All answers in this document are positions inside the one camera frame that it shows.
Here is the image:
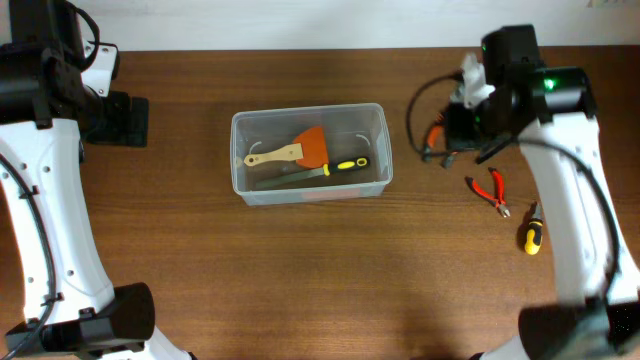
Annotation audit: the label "orange black needle-nose pliers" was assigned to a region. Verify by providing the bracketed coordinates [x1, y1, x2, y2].
[421, 112, 456, 169]

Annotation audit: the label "orange scraper wooden handle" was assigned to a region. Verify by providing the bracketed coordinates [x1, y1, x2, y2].
[243, 126, 329, 169]

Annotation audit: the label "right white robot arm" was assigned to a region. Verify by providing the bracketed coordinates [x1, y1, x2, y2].
[445, 25, 639, 359]

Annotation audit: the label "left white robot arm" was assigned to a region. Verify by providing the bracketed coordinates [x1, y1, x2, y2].
[1, 0, 187, 359]

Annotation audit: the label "clear plastic container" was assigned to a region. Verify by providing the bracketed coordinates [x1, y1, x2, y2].
[230, 103, 393, 206]

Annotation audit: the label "yellow black screwdriver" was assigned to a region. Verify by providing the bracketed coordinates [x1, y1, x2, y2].
[524, 203, 544, 255]

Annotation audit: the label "red screwdriver bit holder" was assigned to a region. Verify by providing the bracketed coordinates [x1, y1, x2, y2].
[302, 189, 360, 202]

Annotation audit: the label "red handled wire cutters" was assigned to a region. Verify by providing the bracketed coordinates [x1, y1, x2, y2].
[465, 167, 512, 219]

